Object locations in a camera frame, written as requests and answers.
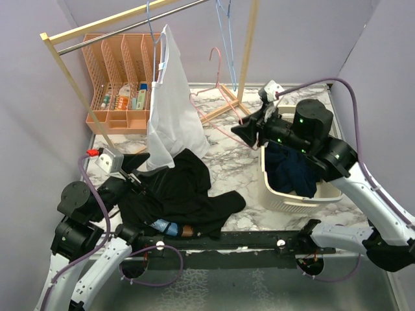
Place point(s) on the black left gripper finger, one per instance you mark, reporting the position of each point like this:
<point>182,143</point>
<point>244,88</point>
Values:
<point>132,162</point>
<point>154,181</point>

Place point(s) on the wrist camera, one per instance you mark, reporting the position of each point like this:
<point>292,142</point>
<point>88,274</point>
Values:
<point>110,161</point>
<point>269,95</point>

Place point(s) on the cream laundry basket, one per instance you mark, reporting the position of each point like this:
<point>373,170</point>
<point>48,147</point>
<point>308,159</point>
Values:
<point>290,203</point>

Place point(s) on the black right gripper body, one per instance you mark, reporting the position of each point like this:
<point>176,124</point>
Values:
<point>266,127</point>

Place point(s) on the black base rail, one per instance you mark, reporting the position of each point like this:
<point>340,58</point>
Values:
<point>232,250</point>

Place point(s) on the light blue clothes hanger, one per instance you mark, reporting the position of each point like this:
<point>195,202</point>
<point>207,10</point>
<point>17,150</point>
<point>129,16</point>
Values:
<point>224,19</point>

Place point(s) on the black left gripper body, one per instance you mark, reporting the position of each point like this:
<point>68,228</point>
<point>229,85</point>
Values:
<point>130,181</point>

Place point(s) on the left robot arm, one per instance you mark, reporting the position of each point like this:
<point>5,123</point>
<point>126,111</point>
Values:
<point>85,251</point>

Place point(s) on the black t shirt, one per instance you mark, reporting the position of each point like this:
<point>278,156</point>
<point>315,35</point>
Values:
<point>185,209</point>

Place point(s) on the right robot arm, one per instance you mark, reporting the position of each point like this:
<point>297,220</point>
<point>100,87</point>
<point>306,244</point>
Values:
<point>389,241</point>

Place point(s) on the wooden clothes rack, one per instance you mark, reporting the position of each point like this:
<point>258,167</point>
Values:
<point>52,41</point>

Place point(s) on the navy blue t shirt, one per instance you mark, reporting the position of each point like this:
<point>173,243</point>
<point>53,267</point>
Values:
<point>288,171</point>

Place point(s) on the pink plastic organizer basket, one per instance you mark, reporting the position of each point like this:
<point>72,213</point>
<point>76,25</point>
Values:
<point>121,72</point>

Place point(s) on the white t shirt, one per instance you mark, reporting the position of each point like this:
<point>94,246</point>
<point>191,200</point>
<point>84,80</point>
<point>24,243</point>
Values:
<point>174,124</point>

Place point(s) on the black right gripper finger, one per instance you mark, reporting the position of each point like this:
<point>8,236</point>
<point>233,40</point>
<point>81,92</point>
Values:
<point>251,141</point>
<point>248,127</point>

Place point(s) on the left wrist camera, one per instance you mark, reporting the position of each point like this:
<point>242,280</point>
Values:
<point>110,161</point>

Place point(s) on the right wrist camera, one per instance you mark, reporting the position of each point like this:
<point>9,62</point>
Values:
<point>269,95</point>

